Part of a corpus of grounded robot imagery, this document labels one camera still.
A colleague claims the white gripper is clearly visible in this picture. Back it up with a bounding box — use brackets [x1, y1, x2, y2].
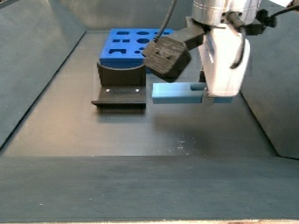
[198, 27, 249, 106]

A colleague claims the blue foam shape tray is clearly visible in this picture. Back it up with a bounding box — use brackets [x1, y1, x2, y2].
[98, 28, 158, 68]

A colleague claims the light blue square-circle object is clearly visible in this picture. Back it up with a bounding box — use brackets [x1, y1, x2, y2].
[150, 81, 233, 105]

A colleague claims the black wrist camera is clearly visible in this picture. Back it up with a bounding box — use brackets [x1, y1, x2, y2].
[141, 25, 206, 80]

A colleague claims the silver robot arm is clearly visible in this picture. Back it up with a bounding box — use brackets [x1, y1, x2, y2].
[190, 0, 261, 103]

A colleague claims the black fixture stand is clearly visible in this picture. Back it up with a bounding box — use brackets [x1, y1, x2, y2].
[90, 64, 145, 108]

